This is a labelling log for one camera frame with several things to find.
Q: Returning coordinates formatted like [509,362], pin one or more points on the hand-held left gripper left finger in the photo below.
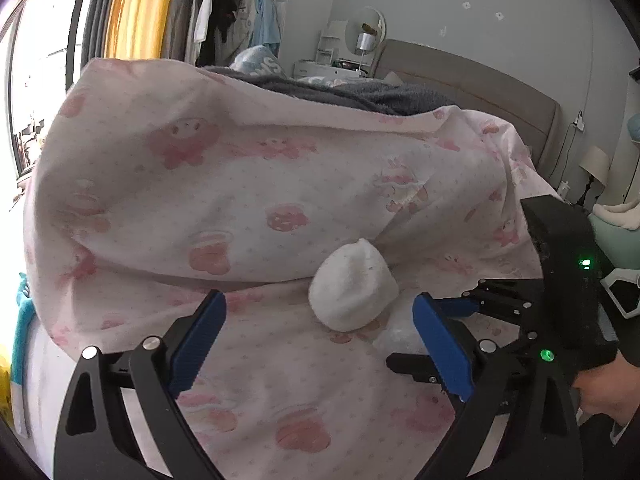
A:
[197,345]

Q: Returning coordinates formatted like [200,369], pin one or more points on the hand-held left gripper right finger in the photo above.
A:
[445,350]

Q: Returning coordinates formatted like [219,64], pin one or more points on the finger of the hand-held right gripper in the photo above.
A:
[410,367]
[500,296]

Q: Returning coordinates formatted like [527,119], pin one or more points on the white sock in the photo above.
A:
[352,285]

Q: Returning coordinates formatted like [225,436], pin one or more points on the person's right hand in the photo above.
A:
[605,387]

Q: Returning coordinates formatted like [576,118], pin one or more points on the white chair base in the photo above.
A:
[622,292]

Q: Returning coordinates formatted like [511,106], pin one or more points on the mint green cushion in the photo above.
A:
[617,232]

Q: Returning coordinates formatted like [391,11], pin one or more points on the beige table lamp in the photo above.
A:
[595,162]

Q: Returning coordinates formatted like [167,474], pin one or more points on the blue ball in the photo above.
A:
[634,127]

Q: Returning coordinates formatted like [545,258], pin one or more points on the teal cloth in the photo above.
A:
[22,320]

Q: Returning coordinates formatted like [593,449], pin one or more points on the pink printed blanket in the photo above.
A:
[250,170]

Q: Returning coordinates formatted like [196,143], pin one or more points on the grey upholstered headboard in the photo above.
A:
[475,85]

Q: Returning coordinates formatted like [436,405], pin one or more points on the grey fleece blanket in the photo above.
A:
[350,94]

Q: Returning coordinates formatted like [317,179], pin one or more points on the silver lamp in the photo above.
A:
[366,45]

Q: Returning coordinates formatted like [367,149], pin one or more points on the blue printed pillow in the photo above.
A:
[260,62]

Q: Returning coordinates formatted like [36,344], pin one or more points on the white shelf organizer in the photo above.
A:
[330,42]

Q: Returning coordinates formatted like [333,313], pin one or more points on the white hanging garment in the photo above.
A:
[202,17]

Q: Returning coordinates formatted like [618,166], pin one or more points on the light blue hanging garment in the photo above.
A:
[265,22]

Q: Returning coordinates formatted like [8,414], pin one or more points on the black hanging garment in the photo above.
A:
[220,5]

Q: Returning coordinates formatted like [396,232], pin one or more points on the yellow curtain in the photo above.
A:
[140,5]

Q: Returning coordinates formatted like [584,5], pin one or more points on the grey curtain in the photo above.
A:
[97,10]

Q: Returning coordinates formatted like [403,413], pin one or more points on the round wall mirror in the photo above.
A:
[372,17]

